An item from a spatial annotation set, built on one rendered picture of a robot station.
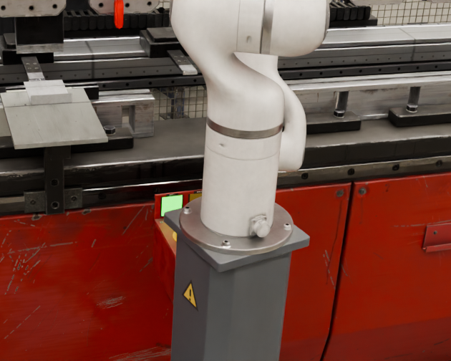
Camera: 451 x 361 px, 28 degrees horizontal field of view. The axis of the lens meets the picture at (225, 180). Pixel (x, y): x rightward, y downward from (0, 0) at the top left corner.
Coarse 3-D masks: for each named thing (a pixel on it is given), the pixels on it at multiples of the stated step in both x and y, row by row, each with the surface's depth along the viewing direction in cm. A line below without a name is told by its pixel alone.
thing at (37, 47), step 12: (24, 24) 188; (36, 24) 189; (48, 24) 190; (60, 24) 190; (24, 36) 189; (36, 36) 190; (48, 36) 191; (60, 36) 192; (24, 48) 191; (36, 48) 192; (48, 48) 193; (60, 48) 194
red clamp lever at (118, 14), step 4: (116, 0) 185; (120, 0) 185; (116, 4) 185; (120, 4) 185; (116, 8) 186; (120, 8) 186; (116, 12) 186; (120, 12) 186; (116, 16) 186; (120, 16) 186; (116, 20) 187; (120, 20) 187; (116, 24) 187; (120, 24) 187
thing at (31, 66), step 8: (0, 40) 215; (8, 40) 212; (0, 48) 213; (8, 48) 210; (0, 56) 215; (8, 56) 210; (16, 56) 211; (24, 56) 211; (32, 56) 212; (40, 56) 212; (48, 56) 213; (8, 64) 211; (24, 64) 207; (32, 64) 207; (32, 72) 203; (40, 72) 203; (32, 80) 199; (40, 80) 199
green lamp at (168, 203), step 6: (162, 198) 191; (168, 198) 191; (174, 198) 192; (180, 198) 192; (162, 204) 191; (168, 204) 192; (174, 204) 192; (180, 204) 193; (162, 210) 192; (168, 210) 193
